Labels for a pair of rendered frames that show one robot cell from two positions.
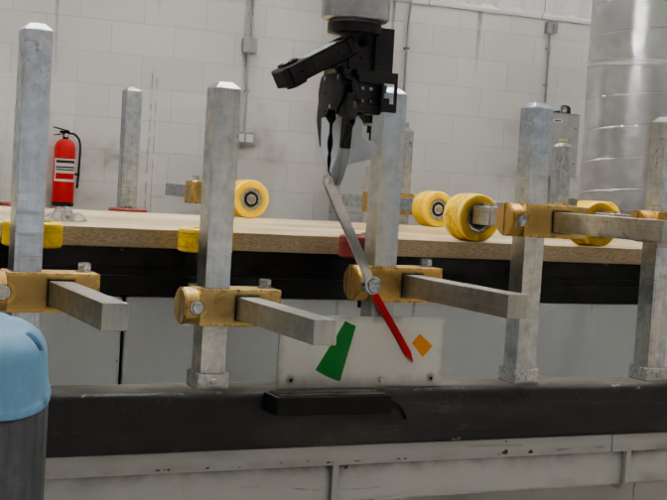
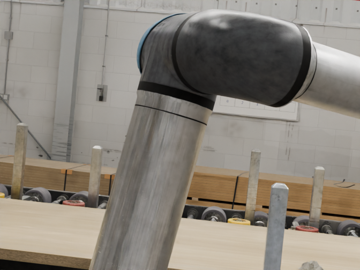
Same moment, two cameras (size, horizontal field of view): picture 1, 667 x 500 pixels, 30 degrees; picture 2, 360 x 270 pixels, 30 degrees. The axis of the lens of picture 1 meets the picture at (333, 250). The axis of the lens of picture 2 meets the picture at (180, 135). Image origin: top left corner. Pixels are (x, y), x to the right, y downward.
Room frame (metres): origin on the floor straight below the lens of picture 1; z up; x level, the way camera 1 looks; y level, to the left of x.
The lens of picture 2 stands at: (0.21, -0.15, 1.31)
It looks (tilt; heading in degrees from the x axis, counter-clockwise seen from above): 3 degrees down; 31
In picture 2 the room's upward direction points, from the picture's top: 6 degrees clockwise
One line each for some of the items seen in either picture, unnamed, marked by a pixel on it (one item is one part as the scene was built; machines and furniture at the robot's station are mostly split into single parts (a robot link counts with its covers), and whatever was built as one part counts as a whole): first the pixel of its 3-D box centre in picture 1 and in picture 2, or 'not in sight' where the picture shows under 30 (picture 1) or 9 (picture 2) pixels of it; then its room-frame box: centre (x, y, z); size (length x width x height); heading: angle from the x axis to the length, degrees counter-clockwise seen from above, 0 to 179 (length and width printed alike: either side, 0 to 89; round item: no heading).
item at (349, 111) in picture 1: (343, 114); not in sight; (1.62, 0.00, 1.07); 0.05 x 0.02 x 0.09; 26
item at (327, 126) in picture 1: (344, 151); not in sight; (1.66, -0.01, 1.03); 0.06 x 0.03 x 0.09; 116
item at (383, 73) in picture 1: (356, 70); not in sight; (1.65, -0.02, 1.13); 0.09 x 0.08 x 0.12; 116
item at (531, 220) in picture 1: (541, 220); not in sight; (1.88, -0.31, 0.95); 0.13 x 0.06 x 0.05; 116
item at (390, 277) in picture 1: (391, 283); not in sight; (1.78, -0.09, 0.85); 0.13 x 0.06 x 0.05; 116
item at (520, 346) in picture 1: (526, 262); not in sight; (1.87, -0.29, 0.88); 0.03 x 0.03 x 0.48; 26
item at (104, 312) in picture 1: (65, 297); not in sight; (1.52, 0.32, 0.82); 0.43 x 0.03 x 0.04; 26
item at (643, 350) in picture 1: (656, 267); not in sight; (1.98, -0.52, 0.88); 0.03 x 0.03 x 0.48; 26
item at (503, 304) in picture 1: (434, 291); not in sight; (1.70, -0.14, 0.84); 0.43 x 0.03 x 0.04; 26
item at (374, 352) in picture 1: (363, 351); not in sight; (1.73, -0.05, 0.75); 0.26 x 0.01 x 0.10; 116
